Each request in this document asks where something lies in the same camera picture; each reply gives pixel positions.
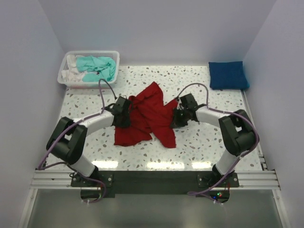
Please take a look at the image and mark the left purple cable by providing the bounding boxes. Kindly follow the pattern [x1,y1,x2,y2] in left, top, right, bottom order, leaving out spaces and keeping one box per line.
[38,79,118,205]

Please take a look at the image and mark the teal t shirt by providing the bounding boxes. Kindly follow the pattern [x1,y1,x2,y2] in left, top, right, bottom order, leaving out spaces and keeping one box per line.
[76,56,116,82]

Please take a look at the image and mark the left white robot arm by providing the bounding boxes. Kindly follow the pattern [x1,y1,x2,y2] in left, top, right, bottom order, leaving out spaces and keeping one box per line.
[46,96,133,180]

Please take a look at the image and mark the red t shirt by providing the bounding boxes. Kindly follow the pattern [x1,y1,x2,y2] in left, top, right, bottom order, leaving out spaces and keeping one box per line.
[114,82,178,149]

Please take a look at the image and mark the white plastic laundry basket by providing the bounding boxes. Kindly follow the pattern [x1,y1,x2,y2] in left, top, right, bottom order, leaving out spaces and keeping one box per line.
[57,50,120,89]

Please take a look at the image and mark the white t shirt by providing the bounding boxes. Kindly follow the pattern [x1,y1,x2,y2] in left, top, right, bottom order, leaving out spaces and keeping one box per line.
[61,55,85,82]

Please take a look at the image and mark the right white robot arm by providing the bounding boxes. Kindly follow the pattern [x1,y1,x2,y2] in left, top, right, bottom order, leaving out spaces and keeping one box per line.
[170,94,259,186]

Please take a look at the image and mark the folded blue t shirt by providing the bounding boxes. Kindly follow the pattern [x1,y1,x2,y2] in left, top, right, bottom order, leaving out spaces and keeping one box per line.
[209,61,249,90]

